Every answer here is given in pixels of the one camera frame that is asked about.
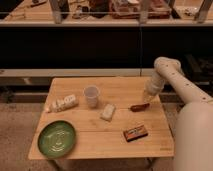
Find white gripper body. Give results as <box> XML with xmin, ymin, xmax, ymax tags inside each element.
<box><xmin>144</xmin><ymin>78</ymin><xmax>164</xmax><ymax>96</ymax></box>

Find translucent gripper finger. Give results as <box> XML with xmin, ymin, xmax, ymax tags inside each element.
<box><xmin>143</xmin><ymin>94</ymin><xmax>155</xmax><ymax>104</ymax></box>

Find dark red pepper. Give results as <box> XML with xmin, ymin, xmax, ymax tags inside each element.
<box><xmin>129</xmin><ymin>103</ymin><xmax>150</xmax><ymax>112</ymax></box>

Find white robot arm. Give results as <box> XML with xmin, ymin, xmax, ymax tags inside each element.
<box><xmin>142</xmin><ymin>57</ymin><xmax>213</xmax><ymax>171</ymax></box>

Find orange brown snack box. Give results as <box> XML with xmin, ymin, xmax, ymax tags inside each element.
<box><xmin>123</xmin><ymin>125</ymin><xmax>148</xmax><ymax>142</ymax></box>

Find white sponge block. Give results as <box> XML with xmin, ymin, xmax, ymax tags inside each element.
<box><xmin>100</xmin><ymin>104</ymin><xmax>116</xmax><ymax>121</ymax></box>

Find wooden table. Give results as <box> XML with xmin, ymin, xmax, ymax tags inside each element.
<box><xmin>36</xmin><ymin>77</ymin><xmax>174</xmax><ymax>159</ymax></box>

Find white plastic bottle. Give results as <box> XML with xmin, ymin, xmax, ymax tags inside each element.
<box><xmin>45</xmin><ymin>95</ymin><xmax>78</xmax><ymax>113</ymax></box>

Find green round plate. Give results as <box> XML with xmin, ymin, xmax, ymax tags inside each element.
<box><xmin>37</xmin><ymin>120</ymin><xmax>76</xmax><ymax>159</ymax></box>

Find background shelf rack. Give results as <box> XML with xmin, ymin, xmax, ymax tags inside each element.
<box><xmin>0</xmin><ymin>0</ymin><xmax>213</xmax><ymax>27</ymax></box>

